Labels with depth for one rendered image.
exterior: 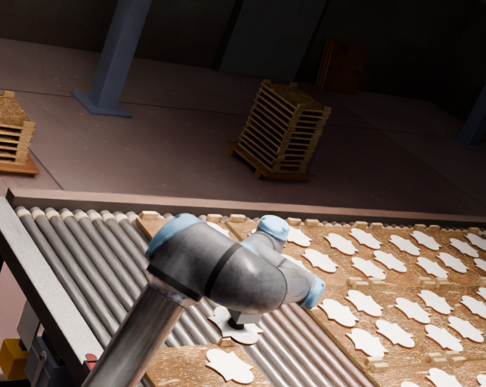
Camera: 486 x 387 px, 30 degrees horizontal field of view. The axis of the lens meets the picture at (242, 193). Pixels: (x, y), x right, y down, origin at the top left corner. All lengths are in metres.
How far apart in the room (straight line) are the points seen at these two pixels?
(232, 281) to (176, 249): 0.12
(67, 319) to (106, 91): 4.18
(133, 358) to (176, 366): 0.74
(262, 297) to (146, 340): 0.22
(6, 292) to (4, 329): 0.27
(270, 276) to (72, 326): 0.91
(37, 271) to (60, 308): 0.17
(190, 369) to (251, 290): 0.81
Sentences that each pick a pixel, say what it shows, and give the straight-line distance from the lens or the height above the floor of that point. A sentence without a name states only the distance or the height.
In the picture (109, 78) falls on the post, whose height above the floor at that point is 0.24.
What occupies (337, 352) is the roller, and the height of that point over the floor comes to 0.92.
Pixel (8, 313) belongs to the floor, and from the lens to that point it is 4.10.
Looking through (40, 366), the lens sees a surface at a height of 0.79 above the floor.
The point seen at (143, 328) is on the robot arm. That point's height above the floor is 1.38.
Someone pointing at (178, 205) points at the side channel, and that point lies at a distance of 3.23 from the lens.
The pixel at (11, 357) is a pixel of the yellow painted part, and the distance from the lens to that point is 2.68.
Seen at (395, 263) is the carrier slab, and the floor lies 0.95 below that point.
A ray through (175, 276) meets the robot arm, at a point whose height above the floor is 1.48.
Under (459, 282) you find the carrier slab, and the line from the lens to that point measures 3.67.
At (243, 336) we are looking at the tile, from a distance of 2.26.
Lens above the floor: 2.26
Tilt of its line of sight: 22 degrees down
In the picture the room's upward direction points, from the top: 22 degrees clockwise
